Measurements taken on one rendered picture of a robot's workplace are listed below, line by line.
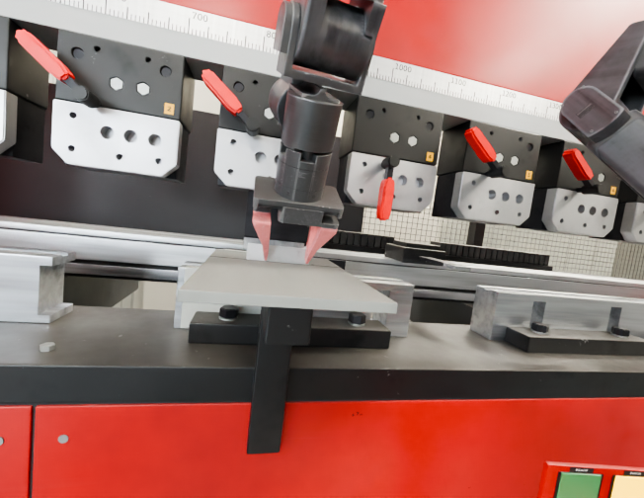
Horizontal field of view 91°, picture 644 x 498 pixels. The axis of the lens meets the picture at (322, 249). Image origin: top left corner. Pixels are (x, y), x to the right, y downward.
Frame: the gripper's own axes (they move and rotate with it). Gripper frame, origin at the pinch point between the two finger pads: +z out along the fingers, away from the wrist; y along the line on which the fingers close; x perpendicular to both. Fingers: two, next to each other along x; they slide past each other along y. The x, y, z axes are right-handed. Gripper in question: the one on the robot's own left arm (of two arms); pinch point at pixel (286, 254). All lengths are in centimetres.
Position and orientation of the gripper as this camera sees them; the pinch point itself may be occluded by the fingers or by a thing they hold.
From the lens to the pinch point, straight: 42.4
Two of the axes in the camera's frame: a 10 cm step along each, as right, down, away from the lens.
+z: -2.1, 8.2, 5.3
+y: -9.7, -0.9, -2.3
